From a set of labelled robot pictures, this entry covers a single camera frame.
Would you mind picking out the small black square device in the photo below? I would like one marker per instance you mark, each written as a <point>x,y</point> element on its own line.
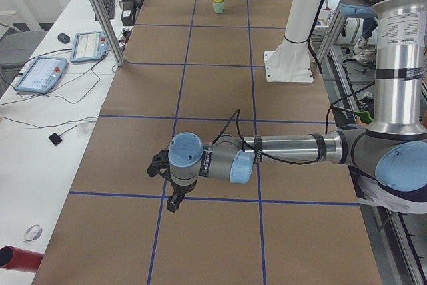
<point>55,139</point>

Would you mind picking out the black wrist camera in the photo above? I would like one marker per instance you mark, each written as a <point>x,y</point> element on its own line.
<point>160,165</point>

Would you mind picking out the black computer keyboard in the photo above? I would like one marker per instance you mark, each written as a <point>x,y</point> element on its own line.
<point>110,8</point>

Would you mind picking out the green plastic cup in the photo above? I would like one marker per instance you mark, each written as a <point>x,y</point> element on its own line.
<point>218,6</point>

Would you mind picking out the teach pendant tablet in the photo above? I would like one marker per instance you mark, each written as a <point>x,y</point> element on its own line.
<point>89,46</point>
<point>42,75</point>

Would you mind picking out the far teach pendant tablet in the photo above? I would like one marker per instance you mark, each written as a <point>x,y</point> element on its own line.
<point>89,46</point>

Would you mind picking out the black computer mouse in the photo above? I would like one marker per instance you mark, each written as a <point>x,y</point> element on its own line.
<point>64,38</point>

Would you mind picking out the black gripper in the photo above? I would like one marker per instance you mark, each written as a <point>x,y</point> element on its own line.
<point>179,190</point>

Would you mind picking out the aluminium frame post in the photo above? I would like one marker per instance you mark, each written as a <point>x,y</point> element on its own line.
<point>106,26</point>

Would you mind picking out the black box with label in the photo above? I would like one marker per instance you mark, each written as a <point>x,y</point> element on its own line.
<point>130,11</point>

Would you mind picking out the seated person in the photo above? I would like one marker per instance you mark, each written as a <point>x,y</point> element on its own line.
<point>393,173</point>

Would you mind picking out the near teach pendant tablet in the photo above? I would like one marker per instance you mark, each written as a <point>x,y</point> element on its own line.
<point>42,75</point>

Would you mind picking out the red cylinder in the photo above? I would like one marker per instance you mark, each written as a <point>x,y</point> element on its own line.
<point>13,258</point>

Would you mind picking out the green handled screwdriver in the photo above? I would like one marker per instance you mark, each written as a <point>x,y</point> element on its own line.
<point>364,116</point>

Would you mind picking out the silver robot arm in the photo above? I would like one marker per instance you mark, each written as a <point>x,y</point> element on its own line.
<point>400,68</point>

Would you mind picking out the clear tape roll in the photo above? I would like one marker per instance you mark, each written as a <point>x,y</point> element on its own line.
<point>33,233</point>

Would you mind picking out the white pedestal column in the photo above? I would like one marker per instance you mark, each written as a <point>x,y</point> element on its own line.
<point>290,62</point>

